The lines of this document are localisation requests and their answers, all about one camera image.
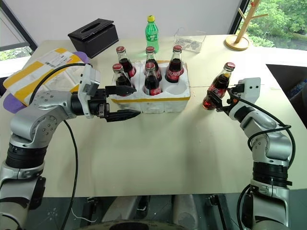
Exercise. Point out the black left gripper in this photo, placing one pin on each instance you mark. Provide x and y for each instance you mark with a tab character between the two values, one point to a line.
100	103

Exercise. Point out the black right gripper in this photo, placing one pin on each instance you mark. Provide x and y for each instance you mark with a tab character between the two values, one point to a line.
236	92

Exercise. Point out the glass cola bottle red cap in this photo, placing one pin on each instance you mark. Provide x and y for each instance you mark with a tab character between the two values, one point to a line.
124	63
174	69
120	77
221	81
151	83
151	56

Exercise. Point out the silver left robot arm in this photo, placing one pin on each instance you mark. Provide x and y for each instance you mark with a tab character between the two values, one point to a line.
48	119

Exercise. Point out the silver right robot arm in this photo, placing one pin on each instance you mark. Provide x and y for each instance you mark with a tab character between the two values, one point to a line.
275	143

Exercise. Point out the white foam crate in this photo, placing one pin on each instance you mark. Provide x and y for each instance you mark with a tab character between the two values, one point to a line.
168	100

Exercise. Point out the clear plastic box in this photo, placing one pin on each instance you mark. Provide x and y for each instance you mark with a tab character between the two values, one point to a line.
192	45

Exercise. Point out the black tissue box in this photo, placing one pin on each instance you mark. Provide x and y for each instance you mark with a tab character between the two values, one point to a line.
100	40

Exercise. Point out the yellow taped cardboard box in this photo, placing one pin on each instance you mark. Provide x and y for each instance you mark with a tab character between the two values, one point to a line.
36	74

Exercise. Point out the wooden branch rack stand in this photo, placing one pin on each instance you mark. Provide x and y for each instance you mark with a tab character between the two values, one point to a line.
237	43

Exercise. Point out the green plastic soda bottle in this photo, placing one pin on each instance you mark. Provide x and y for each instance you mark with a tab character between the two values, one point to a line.
151	33

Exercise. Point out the purple mat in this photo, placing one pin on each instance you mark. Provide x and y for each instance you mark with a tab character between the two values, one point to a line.
12	104

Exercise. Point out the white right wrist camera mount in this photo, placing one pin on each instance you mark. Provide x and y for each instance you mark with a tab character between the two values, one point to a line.
251	89

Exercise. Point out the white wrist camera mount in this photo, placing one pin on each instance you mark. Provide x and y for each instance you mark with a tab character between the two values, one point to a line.
251	89
90	79

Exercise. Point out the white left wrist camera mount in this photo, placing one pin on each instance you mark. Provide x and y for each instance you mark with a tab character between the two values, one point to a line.
90	79

